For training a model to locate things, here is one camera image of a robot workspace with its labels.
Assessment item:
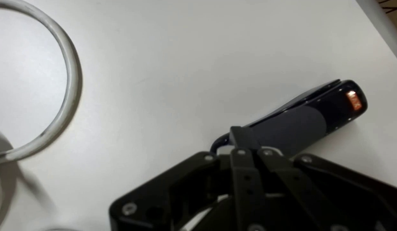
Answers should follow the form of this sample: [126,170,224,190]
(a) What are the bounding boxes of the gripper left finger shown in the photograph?
[109,126,263,231]

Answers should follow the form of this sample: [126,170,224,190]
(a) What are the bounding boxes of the black stapler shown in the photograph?
[210,79,368,158]

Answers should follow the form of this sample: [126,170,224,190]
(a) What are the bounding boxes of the white cable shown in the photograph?
[0,0,83,166]

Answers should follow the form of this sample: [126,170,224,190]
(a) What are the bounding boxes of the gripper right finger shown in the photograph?
[258,146,397,231]

